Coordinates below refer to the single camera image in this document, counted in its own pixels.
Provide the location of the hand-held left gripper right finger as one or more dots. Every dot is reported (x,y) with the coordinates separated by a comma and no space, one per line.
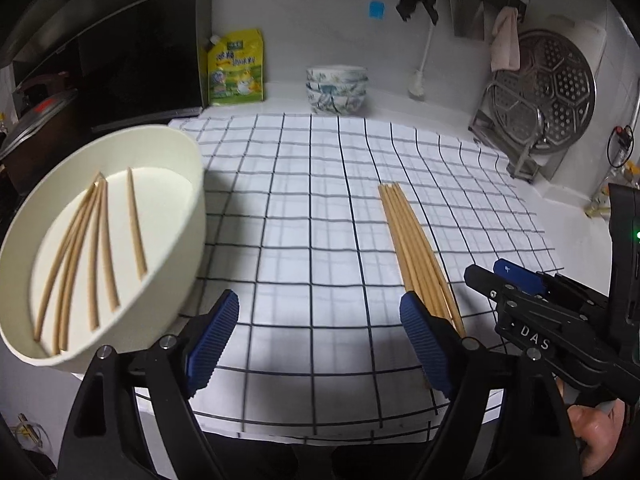
(425,345)

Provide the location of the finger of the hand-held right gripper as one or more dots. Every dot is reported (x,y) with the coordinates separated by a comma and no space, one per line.
(520,275)
(482,280)

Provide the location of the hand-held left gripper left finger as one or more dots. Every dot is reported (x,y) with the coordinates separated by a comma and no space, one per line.
(212,345)

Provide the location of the pile of wooden chopsticks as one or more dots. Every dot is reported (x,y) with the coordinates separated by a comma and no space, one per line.
(410,240)

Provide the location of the cream round basin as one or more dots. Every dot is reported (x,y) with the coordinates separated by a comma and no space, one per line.
(165,150)

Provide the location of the person's right hand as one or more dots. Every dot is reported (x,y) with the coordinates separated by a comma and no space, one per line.
(597,430)

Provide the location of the metal lid rack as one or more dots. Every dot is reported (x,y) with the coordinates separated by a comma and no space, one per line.
(525,165)

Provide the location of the white grid-pattern cloth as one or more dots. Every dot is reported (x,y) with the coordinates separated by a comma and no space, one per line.
(310,210)

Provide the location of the round metal steamer tray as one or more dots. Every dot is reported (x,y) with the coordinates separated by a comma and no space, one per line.
(550,90)

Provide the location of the gold metal fitting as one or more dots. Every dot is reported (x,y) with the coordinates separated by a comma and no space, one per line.
(27,427)

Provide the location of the white dish brush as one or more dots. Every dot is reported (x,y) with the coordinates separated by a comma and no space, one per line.
(416,87)

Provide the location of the pink hanging cloth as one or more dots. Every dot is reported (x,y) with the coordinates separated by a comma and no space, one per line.
(505,40)

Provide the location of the steel cleaver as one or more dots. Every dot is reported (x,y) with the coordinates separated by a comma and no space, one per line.
(467,15)

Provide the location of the yellow seasoning pouch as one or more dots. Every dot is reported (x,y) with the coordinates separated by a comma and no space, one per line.
(235,70)

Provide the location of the brown pot with lid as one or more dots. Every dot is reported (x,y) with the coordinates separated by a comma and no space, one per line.
(40,125)

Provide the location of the blue wall hook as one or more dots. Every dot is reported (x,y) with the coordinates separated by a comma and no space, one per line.
(376,10)

